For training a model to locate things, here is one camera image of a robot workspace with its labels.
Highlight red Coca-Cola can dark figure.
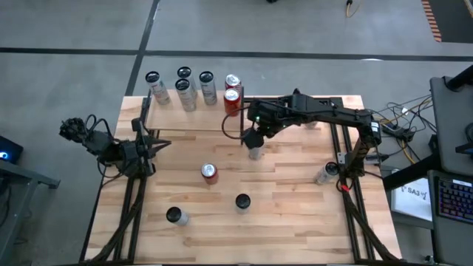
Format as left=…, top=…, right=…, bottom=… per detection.
left=224, top=73, right=243, bottom=93

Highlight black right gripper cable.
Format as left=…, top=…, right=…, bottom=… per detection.
left=220, top=105, right=254, bottom=141

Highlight black mat orange striped edge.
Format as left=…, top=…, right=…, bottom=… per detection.
left=420, top=0, right=473, bottom=44

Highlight yellow hanging cable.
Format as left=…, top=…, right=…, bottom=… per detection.
left=344, top=0, right=361, bottom=19

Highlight Celsius can orange print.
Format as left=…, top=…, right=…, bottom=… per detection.
left=176, top=66, right=199, bottom=93

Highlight Celsius can pineapple print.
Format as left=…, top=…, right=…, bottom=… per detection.
left=174, top=78, right=197, bottom=113

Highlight Celsius Arctic Vibe can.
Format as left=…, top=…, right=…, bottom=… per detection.
left=198, top=70, right=219, bottom=106

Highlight black aluminium rail frame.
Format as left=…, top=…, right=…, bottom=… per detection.
left=242, top=96, right=402, bottom=264
left=79, top=92, right=156, bottom=264

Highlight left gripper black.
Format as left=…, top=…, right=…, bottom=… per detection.
left=123, top=137, right=172, bottom=174

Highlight Celsius can blue text band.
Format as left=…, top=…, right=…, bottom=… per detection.
left=234, top=193, right=252, bottom=216

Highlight black backlit keyboard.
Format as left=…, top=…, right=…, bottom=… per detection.
left=437, top=177, right=473, bottom=225

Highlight black power strip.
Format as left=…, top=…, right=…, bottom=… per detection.
left=382, top=123, right=404, bottom=137

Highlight grey desk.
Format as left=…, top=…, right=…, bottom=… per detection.
left=428, top=75, right=473, bottom=266

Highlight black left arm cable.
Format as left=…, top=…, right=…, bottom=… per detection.
left=86, top=113, right=112, bottom=143

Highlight tangled floor cables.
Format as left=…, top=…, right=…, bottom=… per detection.
left=365, top=94, right=439, bottom=166

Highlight wooden shelf black frame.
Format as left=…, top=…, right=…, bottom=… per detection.
left=138, top=83, right=245, bottom=146

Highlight grey metal bench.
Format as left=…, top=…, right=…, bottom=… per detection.
left=0, top=160, right=61, bottom=266

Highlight Celsius Peach Vibe can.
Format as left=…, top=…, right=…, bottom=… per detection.
left=313, top=161, right=340, bottom=185
left=144, top=70, right=171, bottom=106

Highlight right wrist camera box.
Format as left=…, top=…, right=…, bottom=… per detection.
left=243, top=129, right=264, bottom=149

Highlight black box blue light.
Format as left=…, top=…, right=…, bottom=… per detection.
left=0, top=135, right=24, bottom=166

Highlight black diagonal strut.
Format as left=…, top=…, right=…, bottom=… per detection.
left=445, top=65, right=473, bottom=92
left=382, top=153, right=444, bottom=191

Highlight white paper sheet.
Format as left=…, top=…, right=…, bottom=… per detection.
left=390, top=177, right=433, bottom=222

